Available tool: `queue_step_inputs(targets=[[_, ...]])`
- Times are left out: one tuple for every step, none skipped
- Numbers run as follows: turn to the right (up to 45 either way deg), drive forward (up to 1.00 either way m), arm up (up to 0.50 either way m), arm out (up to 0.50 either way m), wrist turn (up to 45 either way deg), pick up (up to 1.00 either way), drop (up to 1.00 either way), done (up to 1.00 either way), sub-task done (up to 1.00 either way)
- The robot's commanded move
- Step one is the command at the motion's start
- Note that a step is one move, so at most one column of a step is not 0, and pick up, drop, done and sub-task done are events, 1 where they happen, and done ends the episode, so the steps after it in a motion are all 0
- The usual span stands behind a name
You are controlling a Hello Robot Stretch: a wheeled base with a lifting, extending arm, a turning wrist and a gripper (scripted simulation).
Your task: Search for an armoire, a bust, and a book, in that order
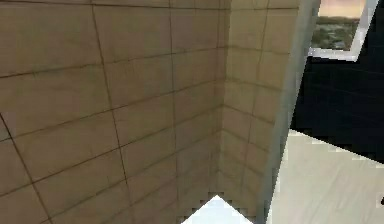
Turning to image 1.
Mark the white framed window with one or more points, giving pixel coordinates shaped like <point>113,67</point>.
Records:
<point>336,31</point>

